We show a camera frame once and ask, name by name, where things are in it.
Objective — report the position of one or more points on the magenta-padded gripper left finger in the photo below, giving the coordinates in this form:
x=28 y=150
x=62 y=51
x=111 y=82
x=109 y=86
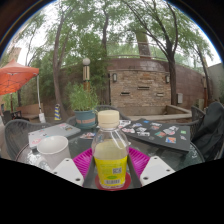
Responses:
x=68 y=170

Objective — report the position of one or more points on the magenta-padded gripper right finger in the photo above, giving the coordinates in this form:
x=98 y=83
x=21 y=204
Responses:
x=156 y=170

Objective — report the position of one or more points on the clear bottle with yellow label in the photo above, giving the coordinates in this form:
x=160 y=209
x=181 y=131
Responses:
x=110 y=163

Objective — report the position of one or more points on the white ceramic mug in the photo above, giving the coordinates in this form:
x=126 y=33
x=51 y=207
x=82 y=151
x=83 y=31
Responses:
x=53 y=150

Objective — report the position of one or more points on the black laptop with stickers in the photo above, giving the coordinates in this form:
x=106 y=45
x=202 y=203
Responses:
x=160 y=135

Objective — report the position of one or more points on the grey laptop with stickers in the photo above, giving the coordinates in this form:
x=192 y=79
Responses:
x=53 y=133

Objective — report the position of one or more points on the green plant in blue pot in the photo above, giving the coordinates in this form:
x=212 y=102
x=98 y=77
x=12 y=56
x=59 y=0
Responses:
x=85 y=118

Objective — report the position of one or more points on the yellow and blue striped cone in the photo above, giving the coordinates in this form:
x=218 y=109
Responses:
x=57 y=113

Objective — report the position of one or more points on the black backpack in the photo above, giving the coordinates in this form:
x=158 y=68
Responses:
x=211 y=133

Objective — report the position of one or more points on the wooden bench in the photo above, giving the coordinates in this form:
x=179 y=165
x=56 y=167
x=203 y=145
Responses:
x=31 y=109

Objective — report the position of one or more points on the group of dark patio chairs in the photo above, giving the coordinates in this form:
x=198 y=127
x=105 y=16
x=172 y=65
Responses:
x=10 y=116

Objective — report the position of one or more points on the orange canopy tent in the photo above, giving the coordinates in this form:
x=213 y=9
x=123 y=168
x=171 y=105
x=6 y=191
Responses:
x=16 y=75

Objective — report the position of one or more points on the white wall utility box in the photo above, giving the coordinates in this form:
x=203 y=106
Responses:
x=180 y=98

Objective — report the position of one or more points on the black wall lantern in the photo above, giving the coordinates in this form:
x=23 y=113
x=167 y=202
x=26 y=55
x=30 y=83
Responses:
x=167 y=79
x=114 y=77

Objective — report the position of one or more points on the wooden lamp post with globe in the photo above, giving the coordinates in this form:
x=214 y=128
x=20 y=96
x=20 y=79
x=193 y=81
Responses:
x=86 y=73

